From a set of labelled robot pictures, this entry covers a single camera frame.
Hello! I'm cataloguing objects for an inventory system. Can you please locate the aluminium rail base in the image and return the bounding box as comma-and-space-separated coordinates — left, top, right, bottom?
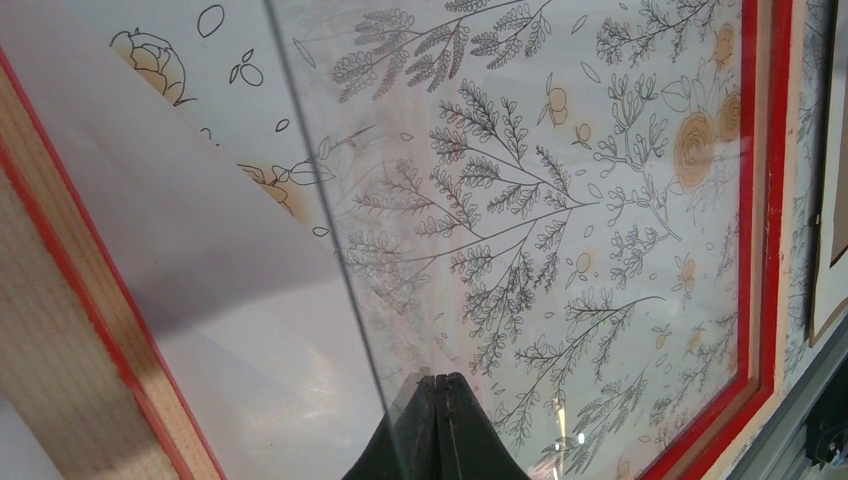
728, 325, 847, 479

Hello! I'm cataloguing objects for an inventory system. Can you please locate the brown backing board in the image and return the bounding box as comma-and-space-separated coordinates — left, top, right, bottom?
829, 0, 848, 269

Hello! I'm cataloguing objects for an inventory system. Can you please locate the white mat board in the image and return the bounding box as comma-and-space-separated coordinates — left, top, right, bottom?
809, 1, 847, 345

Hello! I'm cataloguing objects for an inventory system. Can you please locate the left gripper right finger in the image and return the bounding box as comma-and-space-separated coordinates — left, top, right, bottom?
435, 372, 528, 480

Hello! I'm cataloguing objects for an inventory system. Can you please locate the landscape photo print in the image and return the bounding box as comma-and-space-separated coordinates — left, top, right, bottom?
0, 0, 425, 480

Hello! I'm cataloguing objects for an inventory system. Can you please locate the floral patterned table cloth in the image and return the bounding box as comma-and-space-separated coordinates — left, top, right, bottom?
71, 1, 830, 479

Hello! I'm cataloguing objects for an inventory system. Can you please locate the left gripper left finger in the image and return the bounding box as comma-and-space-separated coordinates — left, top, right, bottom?
343, 373, 437, 480

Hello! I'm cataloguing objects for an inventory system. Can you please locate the red picture frame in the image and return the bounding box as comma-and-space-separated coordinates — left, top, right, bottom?
1, 1, 783, 479

